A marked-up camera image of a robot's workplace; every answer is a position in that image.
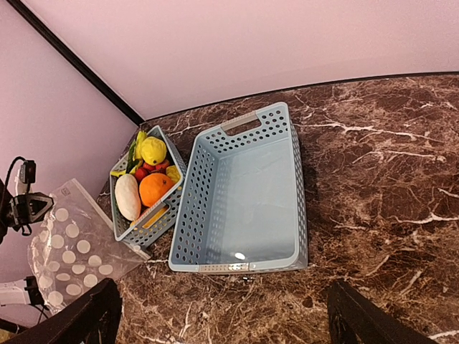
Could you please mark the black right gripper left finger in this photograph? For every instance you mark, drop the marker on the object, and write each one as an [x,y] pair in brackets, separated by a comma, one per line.
[93,318]

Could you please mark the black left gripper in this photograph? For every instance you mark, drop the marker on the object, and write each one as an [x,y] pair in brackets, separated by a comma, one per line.
[28,208]

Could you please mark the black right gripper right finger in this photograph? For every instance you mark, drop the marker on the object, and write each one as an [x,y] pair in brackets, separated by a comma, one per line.
[354,319]

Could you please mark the clear dotted zip top bag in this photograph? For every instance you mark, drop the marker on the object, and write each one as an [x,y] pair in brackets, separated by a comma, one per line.
[74,248]

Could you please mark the orange toy fruit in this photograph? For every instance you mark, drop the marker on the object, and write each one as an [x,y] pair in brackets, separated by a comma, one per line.
[153,187]

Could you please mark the white toy radish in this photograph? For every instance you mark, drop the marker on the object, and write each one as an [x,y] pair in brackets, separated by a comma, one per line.
[127,197]

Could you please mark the small blue perforated basket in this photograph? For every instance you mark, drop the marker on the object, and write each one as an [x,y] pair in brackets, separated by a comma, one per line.
[153,221]

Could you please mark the yellow green toy banana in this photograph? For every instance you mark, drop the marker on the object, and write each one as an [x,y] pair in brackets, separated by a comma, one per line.
[135,159]

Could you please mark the red toy strawberry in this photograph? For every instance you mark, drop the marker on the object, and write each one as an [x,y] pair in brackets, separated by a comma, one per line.
[143,172]

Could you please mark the yellow toy lemon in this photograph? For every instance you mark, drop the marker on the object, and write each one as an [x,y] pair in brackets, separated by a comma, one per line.
[153,151]

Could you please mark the yellow toy corn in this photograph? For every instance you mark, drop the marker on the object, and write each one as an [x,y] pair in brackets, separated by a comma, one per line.
[173,173]

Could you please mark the large blue perforated basket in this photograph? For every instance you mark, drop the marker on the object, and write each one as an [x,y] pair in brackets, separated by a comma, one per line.
[242,207]

